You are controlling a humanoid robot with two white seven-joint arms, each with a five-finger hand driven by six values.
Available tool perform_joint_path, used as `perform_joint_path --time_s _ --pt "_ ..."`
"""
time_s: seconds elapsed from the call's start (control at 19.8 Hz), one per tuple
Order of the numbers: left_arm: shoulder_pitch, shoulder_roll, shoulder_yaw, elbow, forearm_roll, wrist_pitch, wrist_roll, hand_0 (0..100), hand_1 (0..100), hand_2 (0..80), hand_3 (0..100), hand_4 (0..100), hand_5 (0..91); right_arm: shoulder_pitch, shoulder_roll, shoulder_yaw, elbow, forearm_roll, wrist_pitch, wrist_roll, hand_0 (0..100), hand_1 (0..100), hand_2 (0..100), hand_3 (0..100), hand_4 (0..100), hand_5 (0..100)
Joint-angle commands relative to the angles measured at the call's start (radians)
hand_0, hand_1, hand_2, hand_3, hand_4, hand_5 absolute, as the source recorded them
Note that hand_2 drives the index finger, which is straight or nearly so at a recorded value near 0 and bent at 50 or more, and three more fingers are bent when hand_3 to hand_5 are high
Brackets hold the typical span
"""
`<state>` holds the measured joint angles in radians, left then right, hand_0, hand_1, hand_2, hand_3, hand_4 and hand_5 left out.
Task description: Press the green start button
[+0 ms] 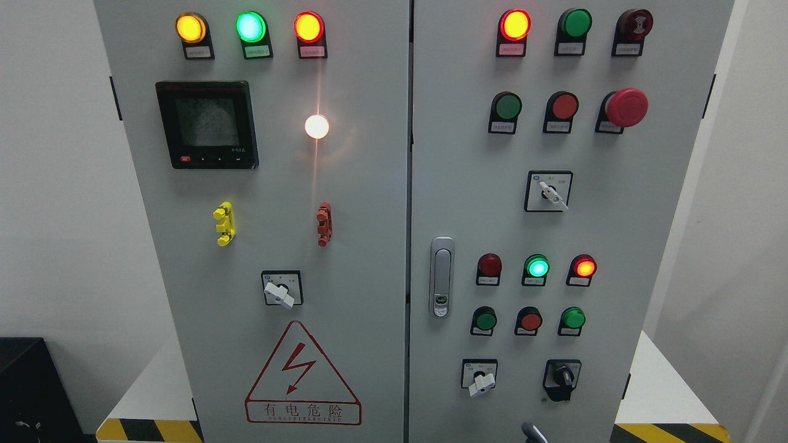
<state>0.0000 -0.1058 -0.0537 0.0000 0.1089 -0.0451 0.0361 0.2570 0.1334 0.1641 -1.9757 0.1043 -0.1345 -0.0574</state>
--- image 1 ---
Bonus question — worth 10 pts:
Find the grey cabinet door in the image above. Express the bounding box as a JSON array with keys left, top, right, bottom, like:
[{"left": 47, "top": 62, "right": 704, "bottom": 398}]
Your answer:
[
  {"left": 409, "top": 1, "right": 733, "bottom": 442},
  {"left": 95, "top": 1, "right": 410, "bottom": 442}
]

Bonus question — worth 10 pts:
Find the right grey cabinet door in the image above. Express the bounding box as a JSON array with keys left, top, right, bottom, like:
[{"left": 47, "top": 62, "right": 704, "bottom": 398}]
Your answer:
[{"left": 409, "top": 1, "right": 733, "bottom": 442}]

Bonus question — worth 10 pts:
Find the upper right white selector switch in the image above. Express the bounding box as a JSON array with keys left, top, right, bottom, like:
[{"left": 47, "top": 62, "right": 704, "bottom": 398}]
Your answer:
[{"left": 524, "top": 170, "right": 573, "bottom": 212}]

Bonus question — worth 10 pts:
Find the lit red indicator light lower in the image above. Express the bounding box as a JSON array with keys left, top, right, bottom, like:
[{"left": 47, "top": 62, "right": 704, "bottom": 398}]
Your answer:
[{"left": 566, "top": 254, "right": 597, "bottom": 288}]

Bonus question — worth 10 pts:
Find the black digital power meter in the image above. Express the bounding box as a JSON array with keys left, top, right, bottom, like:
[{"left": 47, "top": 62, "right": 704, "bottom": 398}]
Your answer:
[{"left": 155, "top": 81, "right": 259, "bottom": 169}]

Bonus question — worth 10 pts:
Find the red indicator light top left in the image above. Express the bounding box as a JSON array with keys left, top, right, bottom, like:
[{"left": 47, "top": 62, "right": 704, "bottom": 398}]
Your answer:
[{"left": 294, "top": 10, "right": 328, "bottom": 59}]

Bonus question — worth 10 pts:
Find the lower red push button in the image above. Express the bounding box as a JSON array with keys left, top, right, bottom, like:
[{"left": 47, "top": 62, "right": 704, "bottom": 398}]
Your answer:
[{"left": 514, "top": 306, "right": 543, "bottom": 337}]

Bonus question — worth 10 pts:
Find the left grey cabinet door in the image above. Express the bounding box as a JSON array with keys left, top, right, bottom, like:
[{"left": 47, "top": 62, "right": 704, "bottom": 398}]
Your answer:
[{"left": 95, "top": 1, "right": 410, "bottom": 442}]

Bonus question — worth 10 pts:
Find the yellow indicator light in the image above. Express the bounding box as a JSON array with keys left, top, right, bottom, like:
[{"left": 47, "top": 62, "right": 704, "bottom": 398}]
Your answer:
[{"left": 175, "top": 12, "right": 215, "bottom": 60}]

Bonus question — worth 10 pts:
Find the lower white selector switch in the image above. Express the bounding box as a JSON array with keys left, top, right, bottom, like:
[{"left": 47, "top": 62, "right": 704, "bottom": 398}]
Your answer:
[{"left": 461, "top": 359, "right": 499, "bottom": 398}]

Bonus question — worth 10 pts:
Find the red indicator light top right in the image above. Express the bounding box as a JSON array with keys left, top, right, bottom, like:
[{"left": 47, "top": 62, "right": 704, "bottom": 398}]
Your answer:
[{"left": 496, "top": 9, "right": 531, "bottom": 58}]

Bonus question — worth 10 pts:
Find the dark red buzzer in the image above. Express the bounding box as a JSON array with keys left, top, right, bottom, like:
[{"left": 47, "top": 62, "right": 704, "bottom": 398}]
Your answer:
[{"left": 611, "top": 9, "right": 653, "bottom": 58}]

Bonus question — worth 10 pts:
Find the white platform with hazard stripes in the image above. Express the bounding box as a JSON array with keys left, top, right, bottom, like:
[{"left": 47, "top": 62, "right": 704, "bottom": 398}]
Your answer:
[{"left": 96, "top": 333, "right": 731, "bottom": 442}]

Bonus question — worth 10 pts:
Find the red stop push button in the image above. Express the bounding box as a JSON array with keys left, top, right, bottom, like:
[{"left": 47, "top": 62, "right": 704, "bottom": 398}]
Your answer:
[{"left": 542, "top": 90, "right": 579, "bottom": 134}]

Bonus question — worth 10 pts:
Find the white lit indicator light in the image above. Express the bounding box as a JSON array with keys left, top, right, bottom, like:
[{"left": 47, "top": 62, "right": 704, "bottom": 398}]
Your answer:
[{"left": 304, "top": 113, "right": 330, "bottom": 140}]

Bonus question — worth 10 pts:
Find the black box lower left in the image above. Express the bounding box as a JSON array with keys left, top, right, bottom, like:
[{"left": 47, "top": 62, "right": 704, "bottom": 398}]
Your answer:
[{"left": 1, "top": 337, "right": 84, "bottom": 442}]

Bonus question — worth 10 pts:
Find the silver door lock handle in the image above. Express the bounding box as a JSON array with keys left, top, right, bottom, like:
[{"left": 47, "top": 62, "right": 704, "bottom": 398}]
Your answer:
[{"left": 428, "top": 236, "right": 455, "bottom": 319}]

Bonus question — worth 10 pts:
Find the red emergency stop mushroom button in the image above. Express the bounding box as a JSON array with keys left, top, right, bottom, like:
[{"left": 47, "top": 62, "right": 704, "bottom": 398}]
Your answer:
[{"left": 595, "top": 87, "right": 648, "bottom": 135}]

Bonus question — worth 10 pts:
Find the dark red indicator light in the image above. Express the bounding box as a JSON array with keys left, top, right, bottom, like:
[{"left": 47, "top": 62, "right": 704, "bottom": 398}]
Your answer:
[{"left": 475, "top": 253, "right": 503, "bottom": 286}]

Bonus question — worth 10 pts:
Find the green push button top right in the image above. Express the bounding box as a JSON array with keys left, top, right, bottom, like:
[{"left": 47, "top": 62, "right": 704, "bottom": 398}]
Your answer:
[{"left": 554, "top": 8, "right": 593, "bottom": 57}]

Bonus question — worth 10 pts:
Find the lit green indicator light lower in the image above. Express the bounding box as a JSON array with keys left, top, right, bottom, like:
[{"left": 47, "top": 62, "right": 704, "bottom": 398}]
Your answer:
[{"left": 521, "top": 254, "right": 550, "bottom": 287}]

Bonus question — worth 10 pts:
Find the black rotary selector switch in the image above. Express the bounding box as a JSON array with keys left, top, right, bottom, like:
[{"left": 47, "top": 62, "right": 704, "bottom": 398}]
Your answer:
[{"left": 542, "top": 359, "right": 582, "bottom": 402}]

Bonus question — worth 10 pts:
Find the lower left green push button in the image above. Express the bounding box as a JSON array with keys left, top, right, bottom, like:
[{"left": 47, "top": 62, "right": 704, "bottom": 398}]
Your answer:
[{"left": 470, "top": 306, "right": 497, "bottom": 337}]

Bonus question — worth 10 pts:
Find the left door white selector switch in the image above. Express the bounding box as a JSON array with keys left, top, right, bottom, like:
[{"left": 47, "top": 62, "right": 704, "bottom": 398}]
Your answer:
[{"left": 260, "top": 270, "right": 304, "bottom": 309}]

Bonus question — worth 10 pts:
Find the red electric hazard warning sticker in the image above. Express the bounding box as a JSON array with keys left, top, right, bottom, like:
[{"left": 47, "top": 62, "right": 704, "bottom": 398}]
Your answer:
[{"left": 244, "top": 321, "right": 362, "bottom": 426}]

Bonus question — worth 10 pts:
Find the red test terminal block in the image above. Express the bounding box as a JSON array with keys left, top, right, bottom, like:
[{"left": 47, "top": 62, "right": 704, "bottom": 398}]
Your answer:
[{"left": 316, "top": 202, "right": 333, "bottom": 247}]

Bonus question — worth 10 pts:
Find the lower right green push button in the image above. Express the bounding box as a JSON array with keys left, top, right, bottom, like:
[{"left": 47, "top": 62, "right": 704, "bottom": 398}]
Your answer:
[{"left": 557, "top": 306, "right": 587, "bottom": 337}]

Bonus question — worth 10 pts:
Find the green start push button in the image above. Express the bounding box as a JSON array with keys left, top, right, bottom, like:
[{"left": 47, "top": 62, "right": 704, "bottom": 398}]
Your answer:
[{"left": 488, "top": 92, "right": 523, "bottom": 135}]

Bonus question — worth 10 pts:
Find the yellow test terminal block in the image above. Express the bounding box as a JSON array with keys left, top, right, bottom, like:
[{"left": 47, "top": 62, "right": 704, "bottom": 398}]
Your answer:
[{"left": 213, "top": 200, "right": 236, "bottom": 247}]

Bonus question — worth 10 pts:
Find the green indicator light top left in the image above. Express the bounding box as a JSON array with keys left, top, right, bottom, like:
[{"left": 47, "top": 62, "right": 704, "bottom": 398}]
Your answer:
[{"left": 235, "top": 10, "right": 273, "bottom": 60}]

